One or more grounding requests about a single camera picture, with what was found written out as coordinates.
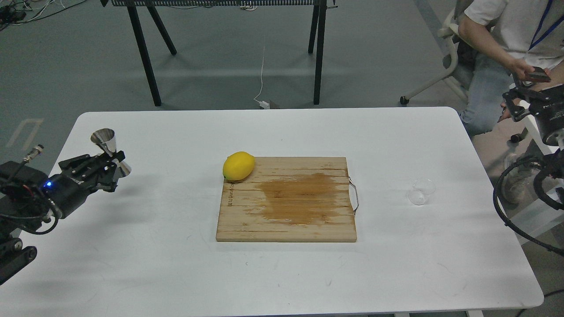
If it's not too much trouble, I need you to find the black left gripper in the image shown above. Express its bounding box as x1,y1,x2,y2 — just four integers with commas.
42,151,125,219

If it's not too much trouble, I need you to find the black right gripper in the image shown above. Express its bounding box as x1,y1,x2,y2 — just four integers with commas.
502,88,564,146

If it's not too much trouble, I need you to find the steel double jigger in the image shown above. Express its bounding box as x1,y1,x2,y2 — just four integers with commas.
90,128,131,179

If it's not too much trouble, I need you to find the small clear glass cup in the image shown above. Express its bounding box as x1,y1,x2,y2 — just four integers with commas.
407,178,436,206

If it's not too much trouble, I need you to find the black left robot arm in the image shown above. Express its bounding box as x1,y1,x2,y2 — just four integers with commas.
0,145,127,283

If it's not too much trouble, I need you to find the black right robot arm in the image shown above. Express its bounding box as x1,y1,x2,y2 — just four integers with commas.
492,85,564,256

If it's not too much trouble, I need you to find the smartphone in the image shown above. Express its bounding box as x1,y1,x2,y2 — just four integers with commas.
524,66,551,83

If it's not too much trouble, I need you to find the seated person white shirt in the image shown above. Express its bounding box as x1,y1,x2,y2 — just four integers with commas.
457,0,564,204

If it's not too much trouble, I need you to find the white office chair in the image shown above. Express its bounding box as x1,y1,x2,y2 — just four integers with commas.
399,0,473,107

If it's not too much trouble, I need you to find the yellow lemon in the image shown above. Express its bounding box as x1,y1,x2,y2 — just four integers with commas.
223,151,256,181

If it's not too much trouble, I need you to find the wooden cutting board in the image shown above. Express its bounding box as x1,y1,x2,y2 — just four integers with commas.
215,157,357,243

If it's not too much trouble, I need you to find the white charger cable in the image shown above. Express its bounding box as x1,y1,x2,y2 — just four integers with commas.
253,46,270,110

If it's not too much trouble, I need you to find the black metal frame table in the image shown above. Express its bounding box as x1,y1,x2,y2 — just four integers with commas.
100,0,334,107

